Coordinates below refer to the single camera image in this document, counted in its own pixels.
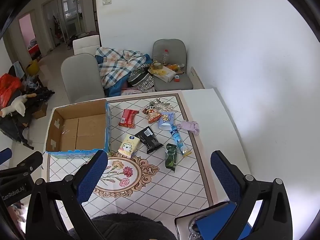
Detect blue tissue pack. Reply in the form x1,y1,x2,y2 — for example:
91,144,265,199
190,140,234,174
158,112,175,130

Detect white goose plush toy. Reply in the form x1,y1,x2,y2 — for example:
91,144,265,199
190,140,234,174
0,93,37,117

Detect striped black white cushion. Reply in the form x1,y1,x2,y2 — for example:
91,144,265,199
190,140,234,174
127,65,155,92

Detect red plastic bag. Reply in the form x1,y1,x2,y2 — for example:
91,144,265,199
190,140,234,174
0,73,23,108

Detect purple cloth scrunchie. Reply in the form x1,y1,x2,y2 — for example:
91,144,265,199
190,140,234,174
174,120,200,135

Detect red snack packet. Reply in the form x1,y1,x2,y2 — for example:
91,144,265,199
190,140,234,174
118,109,139,128

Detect grey chair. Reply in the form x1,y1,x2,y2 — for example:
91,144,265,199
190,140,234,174
61,53,105,104
152,39,193,92

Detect white wrapped box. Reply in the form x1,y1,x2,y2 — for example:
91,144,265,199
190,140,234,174
148,65,177,83

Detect glass sliding door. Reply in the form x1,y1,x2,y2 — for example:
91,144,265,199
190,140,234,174
41,0,83,50

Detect white chair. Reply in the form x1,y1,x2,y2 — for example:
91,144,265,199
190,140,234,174
72,34,100,55

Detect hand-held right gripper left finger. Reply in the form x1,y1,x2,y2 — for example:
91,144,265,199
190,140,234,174
26,149,108,240

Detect orange snack packet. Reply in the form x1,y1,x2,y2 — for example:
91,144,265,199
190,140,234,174
142,106,162,124

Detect white folded board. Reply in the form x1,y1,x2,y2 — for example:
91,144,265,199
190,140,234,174
190,66,205,89

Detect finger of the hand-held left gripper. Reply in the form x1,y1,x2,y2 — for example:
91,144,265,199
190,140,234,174
0,148,12,166
0,151,43,178

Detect cardboard box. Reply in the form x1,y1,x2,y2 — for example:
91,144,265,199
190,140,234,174
45,99,112,155

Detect black folded stroller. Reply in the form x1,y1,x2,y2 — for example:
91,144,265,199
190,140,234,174
0,80,55,150

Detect yellow bag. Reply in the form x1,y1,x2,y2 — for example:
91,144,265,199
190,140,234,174
26,59,40,77

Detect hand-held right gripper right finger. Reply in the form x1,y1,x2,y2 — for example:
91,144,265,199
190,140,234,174
210,150,293,240

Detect plaid blanket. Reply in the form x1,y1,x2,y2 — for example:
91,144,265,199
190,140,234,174
94,47,153,97

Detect black wipes packet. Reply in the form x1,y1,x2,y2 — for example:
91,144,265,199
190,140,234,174
134,126,163,154

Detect green snack packet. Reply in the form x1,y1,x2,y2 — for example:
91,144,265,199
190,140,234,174
164,143,178,172

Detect long blue packet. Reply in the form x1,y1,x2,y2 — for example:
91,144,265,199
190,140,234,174
170,126,192,157

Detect yellow tissue pack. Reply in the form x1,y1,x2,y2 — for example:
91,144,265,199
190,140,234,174
117,134,141,158

